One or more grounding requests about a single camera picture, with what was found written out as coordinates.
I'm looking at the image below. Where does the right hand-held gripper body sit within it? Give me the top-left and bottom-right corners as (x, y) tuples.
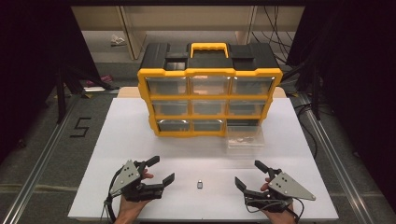
(243, 171), (317, 214)

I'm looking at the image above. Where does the crumpled white cloth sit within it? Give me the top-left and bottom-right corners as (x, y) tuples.
(109, 34), (127, 48)

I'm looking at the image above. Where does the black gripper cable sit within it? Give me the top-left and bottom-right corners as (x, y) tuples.
(245, 197), (305, 224)
(101, 165), (126, 224)

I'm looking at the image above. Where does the bundle of black cables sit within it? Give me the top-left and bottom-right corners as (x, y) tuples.
(248, 5), (301, 65)

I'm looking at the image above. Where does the yellow and black drawer organizer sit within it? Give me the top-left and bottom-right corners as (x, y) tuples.
(136, 42), (284, 138)

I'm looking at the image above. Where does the aluminium floor rail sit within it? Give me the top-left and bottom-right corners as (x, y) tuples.
(0, 92), (82, 224)
(298, 92), (388, 224)

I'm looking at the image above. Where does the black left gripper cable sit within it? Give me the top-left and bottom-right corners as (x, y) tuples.
(101, 165), (126, 224)

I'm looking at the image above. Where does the row of clear organizer drawers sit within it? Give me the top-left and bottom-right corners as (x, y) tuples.
(145, 76), (276, 133)

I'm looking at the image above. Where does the person's left hand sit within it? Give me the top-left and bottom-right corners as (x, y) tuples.
(117, 170), (155, 218)

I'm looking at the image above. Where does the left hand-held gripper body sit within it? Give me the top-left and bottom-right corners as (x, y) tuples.
(109, 159), (165, 203)

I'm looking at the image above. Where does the person's right hand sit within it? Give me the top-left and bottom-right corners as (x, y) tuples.
(260, 177), (296, 223)

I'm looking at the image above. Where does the dark curtain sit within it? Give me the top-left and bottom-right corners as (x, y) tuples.
(285, 0), (396, 214)
(0, 0), (101, 164)

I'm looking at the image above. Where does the pink object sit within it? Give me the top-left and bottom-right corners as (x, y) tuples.
(85, 75), (114, 88)

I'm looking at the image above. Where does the black metal stand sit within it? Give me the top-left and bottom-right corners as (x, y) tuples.
(55, 63), (120, 125)
(280, 60), (322, 121)

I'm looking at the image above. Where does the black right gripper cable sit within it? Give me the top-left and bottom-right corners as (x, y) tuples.
(245, 197), (305, 224)

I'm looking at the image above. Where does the beige shelf frame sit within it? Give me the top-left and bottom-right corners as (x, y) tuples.
(71, 5), (305, 61)

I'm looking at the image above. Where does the clear plastic drawer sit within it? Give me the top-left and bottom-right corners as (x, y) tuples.
(224, 119), (266, 157)

